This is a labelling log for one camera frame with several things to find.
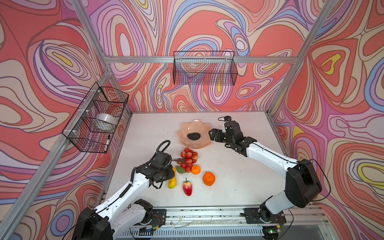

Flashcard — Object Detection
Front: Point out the yellow fake mango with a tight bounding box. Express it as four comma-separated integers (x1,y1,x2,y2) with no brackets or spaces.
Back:
168,167,177,189

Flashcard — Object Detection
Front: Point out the dark fake avocado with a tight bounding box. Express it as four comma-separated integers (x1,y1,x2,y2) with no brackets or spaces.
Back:
187,133,201,141

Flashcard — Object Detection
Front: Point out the red fake grape bunch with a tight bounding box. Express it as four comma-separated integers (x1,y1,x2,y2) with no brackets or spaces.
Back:
173,148,199,174

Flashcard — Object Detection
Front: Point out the red yellow fake apple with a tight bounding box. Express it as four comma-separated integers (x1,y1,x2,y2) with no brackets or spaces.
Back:
183,179,193,196

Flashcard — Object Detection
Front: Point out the small orange fake tangerine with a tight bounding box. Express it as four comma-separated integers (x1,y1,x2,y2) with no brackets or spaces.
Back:
191,165,201,175

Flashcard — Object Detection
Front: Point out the large orange fake orange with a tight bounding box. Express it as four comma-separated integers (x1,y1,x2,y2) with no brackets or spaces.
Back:
203,172,216,187

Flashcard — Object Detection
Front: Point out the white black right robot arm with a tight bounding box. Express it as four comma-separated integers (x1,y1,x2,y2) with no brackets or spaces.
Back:
209,116,323,223

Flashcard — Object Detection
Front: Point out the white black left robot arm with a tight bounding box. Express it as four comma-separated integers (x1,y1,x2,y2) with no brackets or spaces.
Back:
70,140,175,240

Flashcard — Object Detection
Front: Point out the translucent peach fruit bowl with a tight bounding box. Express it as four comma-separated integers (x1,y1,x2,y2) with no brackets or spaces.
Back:
178,120,212,149

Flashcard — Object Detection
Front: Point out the silver tape roll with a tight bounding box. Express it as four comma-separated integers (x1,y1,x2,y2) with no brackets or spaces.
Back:
96,113,118,125

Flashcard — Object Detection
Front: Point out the black wire basket back wall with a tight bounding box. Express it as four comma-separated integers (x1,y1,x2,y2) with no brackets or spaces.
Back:
173,50,238,86

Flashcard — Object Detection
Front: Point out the black wire basket wall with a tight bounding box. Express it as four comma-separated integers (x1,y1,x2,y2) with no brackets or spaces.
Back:
62,83,129,154
173,50,238,86

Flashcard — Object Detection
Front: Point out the black wire basket left wall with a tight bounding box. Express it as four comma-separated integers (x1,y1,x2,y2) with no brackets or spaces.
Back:
62,83,129,154

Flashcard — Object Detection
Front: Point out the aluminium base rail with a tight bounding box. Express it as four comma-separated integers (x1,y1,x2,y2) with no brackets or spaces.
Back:
121,206,337,240

